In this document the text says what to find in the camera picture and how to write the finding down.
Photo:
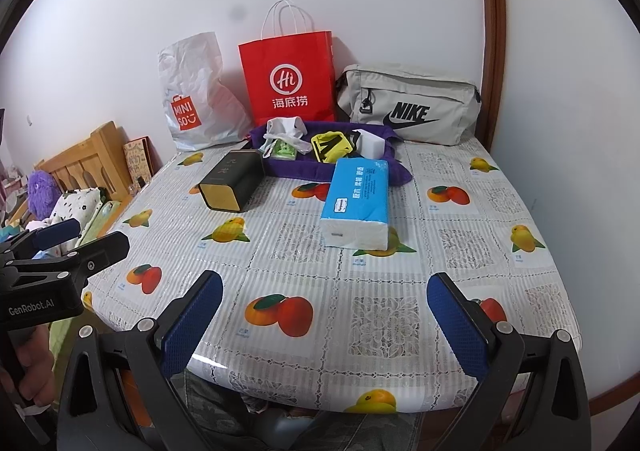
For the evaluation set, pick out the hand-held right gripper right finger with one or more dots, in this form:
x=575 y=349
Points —
x=457 y=326

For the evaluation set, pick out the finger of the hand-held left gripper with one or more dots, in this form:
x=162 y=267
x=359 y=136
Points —
x=55 y=233
x=102 y=253

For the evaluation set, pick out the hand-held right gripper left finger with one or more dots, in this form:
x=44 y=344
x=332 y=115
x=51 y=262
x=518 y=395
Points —
x=192 y=321

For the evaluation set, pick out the purple cloth tray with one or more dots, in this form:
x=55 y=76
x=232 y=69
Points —
x=305 y=171

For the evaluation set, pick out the green tissue packet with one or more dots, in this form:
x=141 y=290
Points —
x=282 y=151

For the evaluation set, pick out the white sponge block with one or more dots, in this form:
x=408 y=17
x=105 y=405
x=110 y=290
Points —
x=371 y=141

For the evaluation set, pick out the white tissue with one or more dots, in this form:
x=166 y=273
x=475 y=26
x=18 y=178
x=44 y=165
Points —
x=301 y=143

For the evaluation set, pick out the yellow-green cloth pouch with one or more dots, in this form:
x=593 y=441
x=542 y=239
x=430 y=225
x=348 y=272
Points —
x=332 y=147

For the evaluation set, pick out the person's left hand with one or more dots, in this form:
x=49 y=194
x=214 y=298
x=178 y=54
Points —
x=37 y=366

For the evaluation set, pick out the white dotted pillow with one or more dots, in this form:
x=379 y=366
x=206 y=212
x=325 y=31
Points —
x=75 y=205

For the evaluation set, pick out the light green cushion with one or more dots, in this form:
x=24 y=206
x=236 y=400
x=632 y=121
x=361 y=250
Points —
x=102 y=218

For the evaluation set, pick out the purple plush toy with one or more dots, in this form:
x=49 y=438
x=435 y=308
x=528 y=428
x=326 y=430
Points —
x=44 y=193

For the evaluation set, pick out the light green bedsheet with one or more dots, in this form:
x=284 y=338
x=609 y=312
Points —
x=62 y=341

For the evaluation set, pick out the wooden headboard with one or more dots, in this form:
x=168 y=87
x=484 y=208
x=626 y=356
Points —
x=85 y=156

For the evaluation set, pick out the fruit print tablecloth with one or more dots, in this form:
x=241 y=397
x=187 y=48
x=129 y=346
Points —
x=375 y=281

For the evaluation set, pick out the brown patterned book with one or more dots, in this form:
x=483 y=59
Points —
x=137 y=158

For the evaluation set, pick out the dark green rectangular box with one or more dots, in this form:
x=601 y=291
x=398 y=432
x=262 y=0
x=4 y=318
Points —
x=235 y=176

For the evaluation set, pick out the blue tissue pack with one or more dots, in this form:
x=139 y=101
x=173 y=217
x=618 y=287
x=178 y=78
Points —
x=357 y=206

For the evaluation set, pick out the white plastic shopping bag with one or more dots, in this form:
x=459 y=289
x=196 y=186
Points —
x=200 y=81

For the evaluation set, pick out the grey waist bag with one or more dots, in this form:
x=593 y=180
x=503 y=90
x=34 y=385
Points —
x=410 y=103

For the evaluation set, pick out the red paper bag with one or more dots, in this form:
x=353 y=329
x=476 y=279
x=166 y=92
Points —
x=287 y=81

